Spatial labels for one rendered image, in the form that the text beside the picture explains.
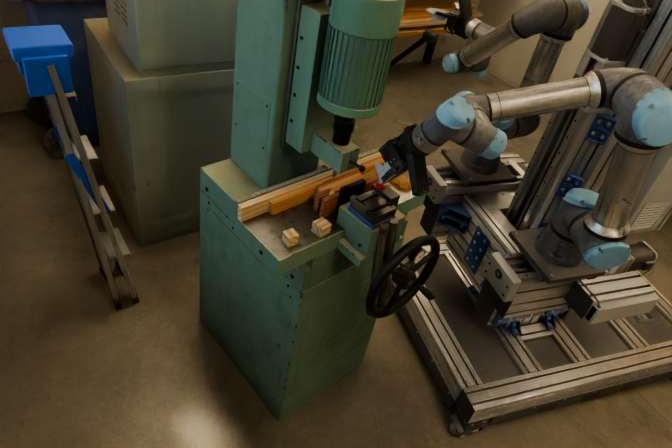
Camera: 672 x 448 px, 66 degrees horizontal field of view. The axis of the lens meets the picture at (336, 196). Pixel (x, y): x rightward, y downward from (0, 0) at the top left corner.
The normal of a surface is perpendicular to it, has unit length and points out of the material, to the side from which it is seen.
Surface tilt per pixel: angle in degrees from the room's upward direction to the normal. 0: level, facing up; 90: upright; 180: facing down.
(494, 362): 0
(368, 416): 0
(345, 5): 90
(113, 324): 1
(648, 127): 83
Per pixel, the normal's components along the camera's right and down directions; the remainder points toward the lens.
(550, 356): 0.16, -0.78
